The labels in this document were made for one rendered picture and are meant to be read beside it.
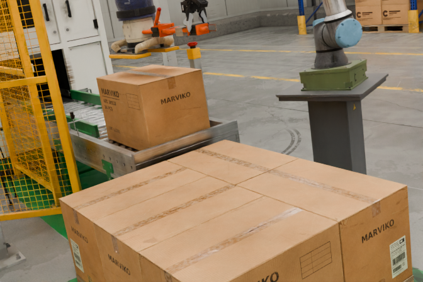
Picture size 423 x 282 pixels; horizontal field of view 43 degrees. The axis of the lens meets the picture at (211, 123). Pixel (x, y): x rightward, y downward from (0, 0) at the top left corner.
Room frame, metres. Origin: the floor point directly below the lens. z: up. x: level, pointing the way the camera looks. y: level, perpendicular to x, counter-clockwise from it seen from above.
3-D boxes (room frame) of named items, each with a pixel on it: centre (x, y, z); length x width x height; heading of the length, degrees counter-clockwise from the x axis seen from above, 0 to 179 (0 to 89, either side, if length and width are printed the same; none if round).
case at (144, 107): (3.19, 0.34, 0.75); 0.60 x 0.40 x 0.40; 32
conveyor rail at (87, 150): (3.71, 1.06, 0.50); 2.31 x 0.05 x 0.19; 34
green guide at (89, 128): (4.04, 1.21, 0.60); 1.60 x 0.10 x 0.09; 34
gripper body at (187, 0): (2.74, 0.01, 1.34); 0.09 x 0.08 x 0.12; 33
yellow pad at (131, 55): (3.14, 0.41, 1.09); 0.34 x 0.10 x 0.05; 35
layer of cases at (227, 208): (2.18, 0.02, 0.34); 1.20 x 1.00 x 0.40; 34
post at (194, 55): (3.67, 0.05, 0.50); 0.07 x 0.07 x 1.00; 34
